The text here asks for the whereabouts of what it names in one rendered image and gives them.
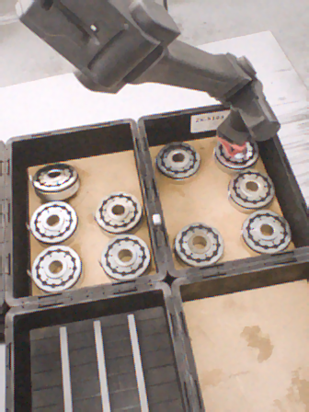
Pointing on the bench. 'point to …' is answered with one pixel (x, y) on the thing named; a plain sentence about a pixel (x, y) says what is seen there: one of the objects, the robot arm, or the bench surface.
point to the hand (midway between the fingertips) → (236, 146)
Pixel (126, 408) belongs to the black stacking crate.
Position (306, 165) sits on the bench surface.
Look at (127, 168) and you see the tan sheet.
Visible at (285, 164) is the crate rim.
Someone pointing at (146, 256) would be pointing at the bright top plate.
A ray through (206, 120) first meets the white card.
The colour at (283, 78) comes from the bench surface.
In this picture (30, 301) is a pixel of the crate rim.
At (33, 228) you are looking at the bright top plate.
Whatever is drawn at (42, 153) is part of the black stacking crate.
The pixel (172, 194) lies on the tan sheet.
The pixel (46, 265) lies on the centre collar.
